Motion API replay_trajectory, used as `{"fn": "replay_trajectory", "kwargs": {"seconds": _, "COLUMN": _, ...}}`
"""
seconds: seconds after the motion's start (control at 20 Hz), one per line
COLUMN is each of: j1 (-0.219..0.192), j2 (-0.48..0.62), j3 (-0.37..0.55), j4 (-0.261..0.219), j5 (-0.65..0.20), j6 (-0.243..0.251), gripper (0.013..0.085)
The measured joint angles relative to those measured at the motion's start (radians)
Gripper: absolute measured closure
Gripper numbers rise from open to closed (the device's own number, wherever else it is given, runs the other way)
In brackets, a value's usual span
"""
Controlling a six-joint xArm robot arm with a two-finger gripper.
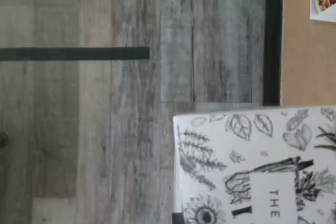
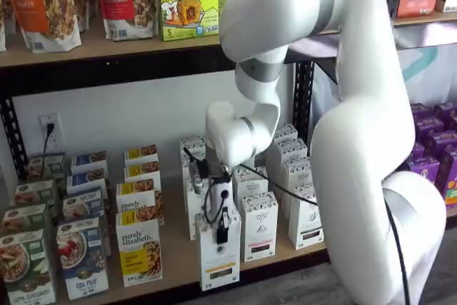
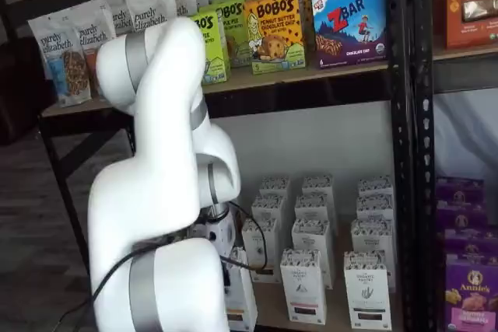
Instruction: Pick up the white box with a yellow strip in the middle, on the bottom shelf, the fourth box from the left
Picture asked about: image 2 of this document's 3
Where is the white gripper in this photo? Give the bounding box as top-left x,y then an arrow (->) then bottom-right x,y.
208,176 -> 234,244

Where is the white box pink strip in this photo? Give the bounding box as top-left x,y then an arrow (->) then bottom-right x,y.
231,166 -> 269,209
241,191 -> 279,263

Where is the wooden shelf board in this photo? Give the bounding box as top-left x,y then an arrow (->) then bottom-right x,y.
392,10 -> 457,27
0,22 -> 229,69
21,161 -> 329,302

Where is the white box dark strip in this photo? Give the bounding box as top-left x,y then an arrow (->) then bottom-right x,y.
288,182 -> 326,251
276,123 -> 299,141
273,138 -> 308,159
266,156 -> 312,213

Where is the purely elizabeth yellow granola box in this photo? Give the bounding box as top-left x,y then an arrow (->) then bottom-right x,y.
124,161 -> 162,184
115,179 -> 164,216
124,144 -> 159,166
115,208 -> 164,288

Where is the green apple cinnamon oatmeal box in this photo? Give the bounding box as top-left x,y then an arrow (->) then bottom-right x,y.
13,179 -> 58,209
0,203 -> 49,236
26,152 -> 67,183
0,228 -> 58,305

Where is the green Bobo's apple pie box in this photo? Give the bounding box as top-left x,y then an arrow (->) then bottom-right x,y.
158,0 -> 220,42

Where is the granola bag red label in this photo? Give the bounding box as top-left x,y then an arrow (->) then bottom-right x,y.
93,0 -> 160,41

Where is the white sheet teal stripe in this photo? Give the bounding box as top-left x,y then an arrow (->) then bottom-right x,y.
285,24 -> 457,106

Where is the granola bag orange label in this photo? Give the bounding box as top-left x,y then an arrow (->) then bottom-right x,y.
0,0 -> 84,53

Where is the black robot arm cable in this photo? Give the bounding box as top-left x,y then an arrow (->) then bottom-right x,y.
238,163 -> 411,305

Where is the white wall outlet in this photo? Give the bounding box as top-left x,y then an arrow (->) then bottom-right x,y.
38,114 -> 61,149

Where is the black power plug cable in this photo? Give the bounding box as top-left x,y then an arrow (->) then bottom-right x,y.
41,123 -> 55,177

